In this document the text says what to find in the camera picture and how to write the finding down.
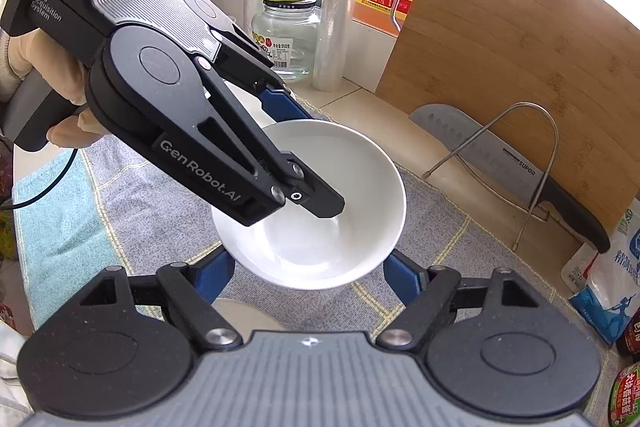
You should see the white cloth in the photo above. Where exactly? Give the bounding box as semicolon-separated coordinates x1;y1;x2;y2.
0;307;38;408

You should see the grey checked mat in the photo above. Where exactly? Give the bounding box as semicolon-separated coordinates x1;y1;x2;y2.
82;92;621;408

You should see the black cable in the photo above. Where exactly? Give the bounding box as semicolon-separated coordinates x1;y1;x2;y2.
0;147;77;210

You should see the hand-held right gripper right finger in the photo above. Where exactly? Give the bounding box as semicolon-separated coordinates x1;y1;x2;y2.
376;249;543;350

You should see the white floral bowl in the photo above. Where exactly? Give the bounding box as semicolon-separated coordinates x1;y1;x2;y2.
210;120;407;292

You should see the clear plastic wrap roll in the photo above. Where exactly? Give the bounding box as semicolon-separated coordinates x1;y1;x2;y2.
312;0;362;93

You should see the person's left hand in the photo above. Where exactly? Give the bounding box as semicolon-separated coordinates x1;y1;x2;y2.
6;30;108;149

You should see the bamboo cutting board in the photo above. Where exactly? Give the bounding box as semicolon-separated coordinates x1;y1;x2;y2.
375;0;640;233

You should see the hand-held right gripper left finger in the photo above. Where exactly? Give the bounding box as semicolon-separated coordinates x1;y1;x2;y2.
77;249;241;353

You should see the dark red sauce jar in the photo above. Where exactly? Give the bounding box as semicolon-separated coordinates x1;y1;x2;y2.
616;304;640;358

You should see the red and green label can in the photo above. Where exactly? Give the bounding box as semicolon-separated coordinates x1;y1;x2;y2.
606;366;640;427

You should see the teal towel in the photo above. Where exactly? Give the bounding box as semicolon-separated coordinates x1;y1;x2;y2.
12;142;116;333

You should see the white and blue salt bag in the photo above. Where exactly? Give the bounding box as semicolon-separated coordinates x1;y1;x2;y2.
560;197;640;348

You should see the beige round object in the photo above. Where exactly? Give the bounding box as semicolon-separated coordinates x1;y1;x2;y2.
214;298;287;333

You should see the steel kitchen knife black handle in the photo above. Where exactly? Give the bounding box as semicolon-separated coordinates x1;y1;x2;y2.
409;103;612;254

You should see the metal wire rack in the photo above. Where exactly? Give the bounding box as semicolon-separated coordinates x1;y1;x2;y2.
422;102;561;253

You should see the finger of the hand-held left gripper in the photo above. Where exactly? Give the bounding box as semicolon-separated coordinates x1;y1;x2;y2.
150;57;346;227
215;23;312;124

